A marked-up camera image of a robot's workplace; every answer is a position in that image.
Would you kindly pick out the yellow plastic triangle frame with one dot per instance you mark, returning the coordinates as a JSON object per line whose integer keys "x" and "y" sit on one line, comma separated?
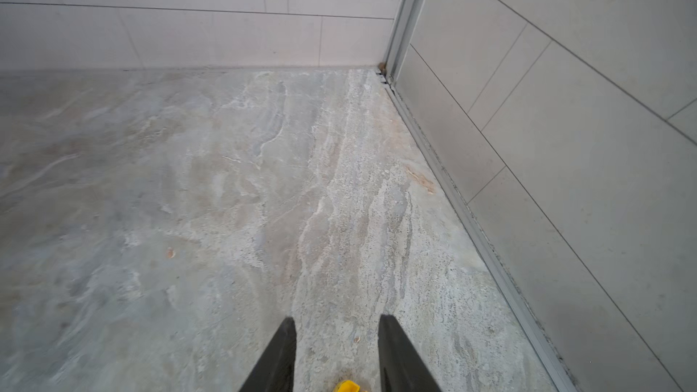
{"x": 347, "y": 386}

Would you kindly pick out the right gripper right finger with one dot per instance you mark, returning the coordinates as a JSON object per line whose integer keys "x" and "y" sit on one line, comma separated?
{"x": 401, "y": 368}

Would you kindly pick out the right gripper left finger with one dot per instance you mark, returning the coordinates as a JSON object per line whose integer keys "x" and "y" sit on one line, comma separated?
{"x": 274, "y": 371}

